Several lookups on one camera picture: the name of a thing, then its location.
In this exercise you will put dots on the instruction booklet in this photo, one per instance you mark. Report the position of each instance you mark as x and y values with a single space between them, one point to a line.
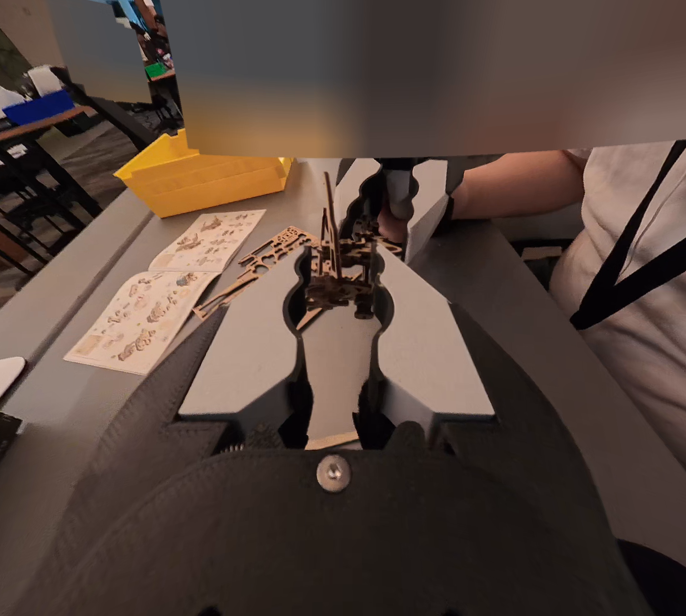
155 300

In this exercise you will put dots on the blue plastic bin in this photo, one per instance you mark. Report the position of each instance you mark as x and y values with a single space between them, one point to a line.
43 107

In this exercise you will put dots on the green plastic bin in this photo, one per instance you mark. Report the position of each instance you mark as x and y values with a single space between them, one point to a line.
155 70

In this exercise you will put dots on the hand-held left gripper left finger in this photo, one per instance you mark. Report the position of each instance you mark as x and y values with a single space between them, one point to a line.
246 358

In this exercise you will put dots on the wooden cut-out part sheet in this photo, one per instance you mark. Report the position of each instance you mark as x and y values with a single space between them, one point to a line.
292 238

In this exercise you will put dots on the wooden mechanical model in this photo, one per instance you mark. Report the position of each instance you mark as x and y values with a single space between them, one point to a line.
337 278

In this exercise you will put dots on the person's right hand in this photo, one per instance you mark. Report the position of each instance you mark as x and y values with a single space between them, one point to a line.
392 230

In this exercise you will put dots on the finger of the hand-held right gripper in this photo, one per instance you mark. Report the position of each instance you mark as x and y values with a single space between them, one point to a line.
423 219
348 187

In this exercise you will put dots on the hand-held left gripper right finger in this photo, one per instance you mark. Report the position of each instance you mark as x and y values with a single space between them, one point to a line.
434 358

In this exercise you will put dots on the wooden table with black legs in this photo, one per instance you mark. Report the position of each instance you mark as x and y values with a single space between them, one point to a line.
53 117

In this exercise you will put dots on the black model kit box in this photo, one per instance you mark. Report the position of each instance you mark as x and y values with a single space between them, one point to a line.
8 434

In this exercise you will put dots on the yellow plastic bin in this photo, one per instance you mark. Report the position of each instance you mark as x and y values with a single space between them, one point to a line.
203 187

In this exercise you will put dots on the person's right forearm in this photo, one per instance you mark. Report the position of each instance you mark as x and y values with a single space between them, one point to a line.
514 182

